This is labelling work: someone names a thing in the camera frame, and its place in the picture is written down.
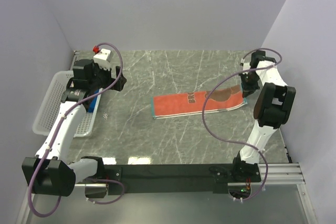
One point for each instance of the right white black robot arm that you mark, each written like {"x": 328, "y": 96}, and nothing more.
{"x": 272, "y": 109}

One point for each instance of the aluminium rail frame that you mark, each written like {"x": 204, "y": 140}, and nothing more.
{"x": 271, "y": 174}

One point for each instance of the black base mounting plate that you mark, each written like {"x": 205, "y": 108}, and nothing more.
{"x": 177, "y": 178}

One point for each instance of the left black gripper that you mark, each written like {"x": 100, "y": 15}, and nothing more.
{"x": 108, "y": 73}

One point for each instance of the brown orange bear towel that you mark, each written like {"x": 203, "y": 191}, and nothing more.
{"x": 191, "y": 103}

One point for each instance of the rolled blue towel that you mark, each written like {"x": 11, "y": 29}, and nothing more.
{"x": 93, "y": 104}

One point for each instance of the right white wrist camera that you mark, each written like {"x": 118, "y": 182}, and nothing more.
{"x": 245, "y": 64}

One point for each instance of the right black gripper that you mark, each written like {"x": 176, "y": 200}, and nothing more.
{"x": 247, "y": 90}

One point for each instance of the white plastic basket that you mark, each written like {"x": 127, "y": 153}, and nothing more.
{"x": 49, "y": 108}

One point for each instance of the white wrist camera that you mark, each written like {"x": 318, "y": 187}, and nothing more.
{"x": 102, "y": 57}
{"x": 245, "y": 64}

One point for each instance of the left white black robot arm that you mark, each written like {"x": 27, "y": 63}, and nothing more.
{"x": 47, "y": 173}

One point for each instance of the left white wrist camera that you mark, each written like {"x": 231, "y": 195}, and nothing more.
{"x": 102, "y": 57}

